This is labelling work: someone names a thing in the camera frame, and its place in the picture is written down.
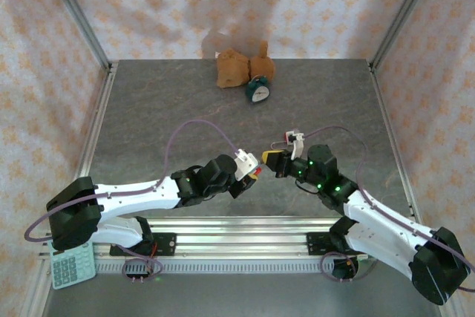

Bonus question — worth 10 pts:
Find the green alarm clock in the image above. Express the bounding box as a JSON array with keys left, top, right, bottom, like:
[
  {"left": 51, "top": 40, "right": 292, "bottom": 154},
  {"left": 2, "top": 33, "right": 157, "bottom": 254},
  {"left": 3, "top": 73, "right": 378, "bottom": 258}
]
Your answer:
[{"left": 244, "top": 75, "right": 271, "bottom": 105}]

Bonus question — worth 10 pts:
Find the brown plush toy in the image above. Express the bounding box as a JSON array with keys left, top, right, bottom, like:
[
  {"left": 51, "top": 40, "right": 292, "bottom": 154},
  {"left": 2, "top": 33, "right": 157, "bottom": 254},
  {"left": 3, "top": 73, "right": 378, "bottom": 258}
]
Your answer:
[{"left": 216, "top": 40, "right": 276, "bottom": 89}]

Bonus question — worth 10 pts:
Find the teal calculator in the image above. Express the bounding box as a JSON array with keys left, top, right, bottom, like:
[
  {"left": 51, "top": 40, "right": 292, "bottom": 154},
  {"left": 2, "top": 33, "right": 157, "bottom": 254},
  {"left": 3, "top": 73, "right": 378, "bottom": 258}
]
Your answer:
[{"left": 47, "top": 241, "right": 97, "bottom": 291}]

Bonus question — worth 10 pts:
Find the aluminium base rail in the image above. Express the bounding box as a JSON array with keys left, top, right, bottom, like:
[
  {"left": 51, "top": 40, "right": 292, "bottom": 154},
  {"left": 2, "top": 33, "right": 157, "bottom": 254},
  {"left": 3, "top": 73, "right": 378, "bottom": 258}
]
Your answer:
[{"left": 92, "top": 216, "right": 372, "bottom": 262}]

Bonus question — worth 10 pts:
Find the aluminium table side rail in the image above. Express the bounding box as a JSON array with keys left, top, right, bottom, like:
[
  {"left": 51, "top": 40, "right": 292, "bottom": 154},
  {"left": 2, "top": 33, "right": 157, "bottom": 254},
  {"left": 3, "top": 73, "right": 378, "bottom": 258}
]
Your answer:
[
  {"left": 20, "top": 62, "right": 119, "bottom": 317},
  {"left": 369, "top": 62, "right": 472, "bottom": 317}
]

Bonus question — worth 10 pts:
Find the short looped purple cable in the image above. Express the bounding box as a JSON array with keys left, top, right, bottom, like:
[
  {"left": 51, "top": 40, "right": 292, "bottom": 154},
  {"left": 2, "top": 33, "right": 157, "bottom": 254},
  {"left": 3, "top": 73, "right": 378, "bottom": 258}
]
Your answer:
[
  {"left": 118, "top": 244, "right": 164, "bottom": 284},
  {"left": 319, "top": 252, "right": 372, "bottom": 284}
]

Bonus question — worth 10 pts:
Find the white slotted cable duct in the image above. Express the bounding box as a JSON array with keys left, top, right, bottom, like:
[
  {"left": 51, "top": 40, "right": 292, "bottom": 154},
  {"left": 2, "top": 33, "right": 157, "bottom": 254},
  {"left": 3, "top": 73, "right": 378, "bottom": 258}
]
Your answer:
[{"left": 94, "top": 260, "right": 335, "bottom": 274}]

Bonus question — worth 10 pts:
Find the aluminium frame post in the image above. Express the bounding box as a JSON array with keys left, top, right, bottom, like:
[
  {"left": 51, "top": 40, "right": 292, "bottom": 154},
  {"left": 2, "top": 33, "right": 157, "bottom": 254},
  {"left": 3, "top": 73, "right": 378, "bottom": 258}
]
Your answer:
[
  {"left": 39, "top": 0, "right": 114, "bottom": 71},
  {"left": 369, "top": 0, "right": 442, "bottom": 73}
]

